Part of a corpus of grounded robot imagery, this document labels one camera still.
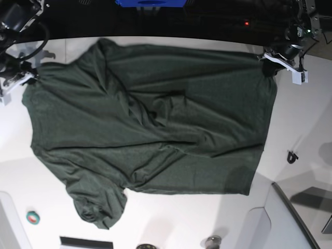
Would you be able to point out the small black clip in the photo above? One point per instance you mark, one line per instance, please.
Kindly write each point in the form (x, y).
(292, 157)

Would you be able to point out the dark green t-shirt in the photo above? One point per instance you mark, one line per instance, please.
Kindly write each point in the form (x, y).
(152, 119)

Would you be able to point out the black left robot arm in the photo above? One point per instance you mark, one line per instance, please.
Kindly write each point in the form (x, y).
(308, 20)

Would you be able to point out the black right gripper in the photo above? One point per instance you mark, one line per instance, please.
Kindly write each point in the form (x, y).
(15, 72)

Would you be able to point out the round metal knob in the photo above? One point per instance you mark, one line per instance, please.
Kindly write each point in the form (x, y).
(213, 242)

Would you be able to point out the green red tape roll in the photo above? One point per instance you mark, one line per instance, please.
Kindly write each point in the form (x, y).
(32, 217)

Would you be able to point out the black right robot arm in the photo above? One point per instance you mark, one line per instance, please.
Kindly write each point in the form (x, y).
(17, 17)

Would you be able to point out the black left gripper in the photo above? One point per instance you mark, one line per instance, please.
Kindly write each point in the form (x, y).
(284, 53)

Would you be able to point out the white slotted vent plate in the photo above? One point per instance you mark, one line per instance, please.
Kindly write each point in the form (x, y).
(67, 242)

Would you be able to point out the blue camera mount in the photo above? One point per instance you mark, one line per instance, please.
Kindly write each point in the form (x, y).
(151, 3)

